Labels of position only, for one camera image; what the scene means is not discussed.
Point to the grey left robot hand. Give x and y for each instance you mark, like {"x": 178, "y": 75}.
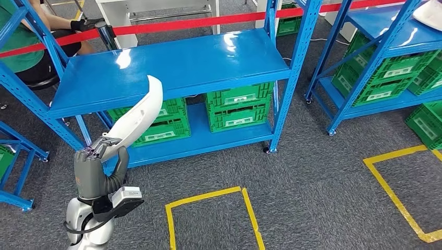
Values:
{"x": 88, "y": 176}

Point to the white curved plastic part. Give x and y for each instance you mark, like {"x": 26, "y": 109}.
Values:
{"x": 138, "y": 117}
{"x": 430, "y": 13}

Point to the blue metal shelf rack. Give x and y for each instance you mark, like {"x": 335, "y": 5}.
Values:
{"x": 172, "y": 65}
{"x": 397, "y": 38}
{"x": 24, "y": 172}

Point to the green plastic crate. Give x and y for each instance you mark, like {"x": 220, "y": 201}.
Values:
{"x": 289, "y": 24}
{"x": 400, "y": 69}
{"x": 5, "y": 162}
{"x": 430, "y": 77}
{"x": 172, "y": 127}
{"x": 426, "y": 126}
{"x": 380, "y": 95}
{"x": 238, "y": 110}

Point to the black round stool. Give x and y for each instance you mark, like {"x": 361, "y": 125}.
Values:
{"x": 43, "y": 82}

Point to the yellow floor tape square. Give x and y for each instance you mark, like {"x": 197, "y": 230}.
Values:
{"x": 393, "y": 196}
{"x": 207, "y": 196}

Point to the person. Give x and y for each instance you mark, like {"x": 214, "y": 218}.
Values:
{"x": 17, "y": 45}

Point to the red barrier belt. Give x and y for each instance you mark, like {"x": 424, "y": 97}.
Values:
{"x": 193, "y": 23}

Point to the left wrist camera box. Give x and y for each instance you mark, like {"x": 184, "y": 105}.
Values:
{"x": 126, "y": 200}

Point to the black stanchion post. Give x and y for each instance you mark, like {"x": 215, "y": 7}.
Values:
{"x": 105, "y": 36}

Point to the steel tube frame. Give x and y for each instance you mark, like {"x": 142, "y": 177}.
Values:
{"x": 80, "y": 7}

